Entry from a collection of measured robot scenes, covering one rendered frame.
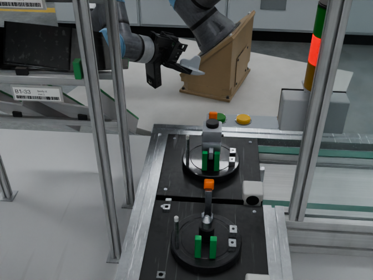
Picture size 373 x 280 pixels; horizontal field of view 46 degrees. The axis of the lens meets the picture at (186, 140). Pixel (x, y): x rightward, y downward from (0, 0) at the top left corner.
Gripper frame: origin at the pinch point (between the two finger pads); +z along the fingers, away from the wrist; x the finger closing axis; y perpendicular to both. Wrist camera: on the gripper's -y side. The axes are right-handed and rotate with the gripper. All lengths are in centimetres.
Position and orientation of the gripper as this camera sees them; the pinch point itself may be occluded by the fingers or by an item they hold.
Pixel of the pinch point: (188, 63)
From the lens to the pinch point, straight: 140.6
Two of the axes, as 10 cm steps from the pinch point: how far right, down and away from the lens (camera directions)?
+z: 6.4, -0.4, 7.7
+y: 4.4, -8.0, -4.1
